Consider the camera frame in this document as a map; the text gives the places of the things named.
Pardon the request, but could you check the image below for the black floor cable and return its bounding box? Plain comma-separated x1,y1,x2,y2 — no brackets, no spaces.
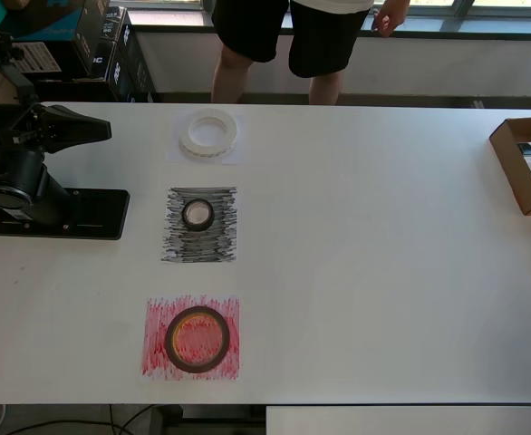
15,402,158,435

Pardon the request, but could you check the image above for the black carton with white print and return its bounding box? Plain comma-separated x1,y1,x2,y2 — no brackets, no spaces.
72,4,129,82
111,20,158,103

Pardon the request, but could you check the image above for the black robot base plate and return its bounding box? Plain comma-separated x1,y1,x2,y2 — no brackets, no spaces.
0,188,131,241

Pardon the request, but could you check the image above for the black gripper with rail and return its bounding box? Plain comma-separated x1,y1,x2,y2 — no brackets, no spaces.
0,102,112,156

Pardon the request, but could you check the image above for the black scribbled paper sheet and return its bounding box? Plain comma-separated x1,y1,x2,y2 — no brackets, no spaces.
159,186,239,264

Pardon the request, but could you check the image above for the black tape roll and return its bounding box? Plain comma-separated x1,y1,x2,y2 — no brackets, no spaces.
181,197,216,233

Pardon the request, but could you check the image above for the white panel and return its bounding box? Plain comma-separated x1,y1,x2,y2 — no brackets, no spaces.
265,406,531,435

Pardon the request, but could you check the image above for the window with dark frame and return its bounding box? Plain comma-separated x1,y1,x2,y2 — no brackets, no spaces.
129,0,531,38

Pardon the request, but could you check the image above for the red scribbled paper sheet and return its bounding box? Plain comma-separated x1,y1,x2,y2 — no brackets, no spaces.
139,295,242,384

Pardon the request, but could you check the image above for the person's left hand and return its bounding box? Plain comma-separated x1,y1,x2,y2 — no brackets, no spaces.
372,7,410,39

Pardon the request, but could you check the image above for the person in white shirt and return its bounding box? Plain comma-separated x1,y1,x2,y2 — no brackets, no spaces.
209,0,375,106

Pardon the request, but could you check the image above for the red tape roll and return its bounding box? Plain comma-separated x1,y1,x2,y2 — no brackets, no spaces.
164,305,232,375

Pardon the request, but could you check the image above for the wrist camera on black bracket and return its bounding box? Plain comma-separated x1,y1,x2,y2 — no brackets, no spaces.
0,30,41,110

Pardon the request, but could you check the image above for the dark carton with text label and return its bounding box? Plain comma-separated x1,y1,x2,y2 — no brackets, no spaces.
14,39,95,83

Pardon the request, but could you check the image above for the teal box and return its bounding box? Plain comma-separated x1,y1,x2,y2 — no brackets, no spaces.
0,0,85,43

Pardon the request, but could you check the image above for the blank white paper sheet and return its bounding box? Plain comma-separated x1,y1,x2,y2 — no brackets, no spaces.
165,112,247,166

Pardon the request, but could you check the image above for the open cardboard tray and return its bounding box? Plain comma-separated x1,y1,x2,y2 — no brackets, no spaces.
489,116,531,217

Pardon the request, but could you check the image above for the white double-sided tape roll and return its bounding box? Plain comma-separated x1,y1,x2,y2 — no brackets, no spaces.
178,108,240,160

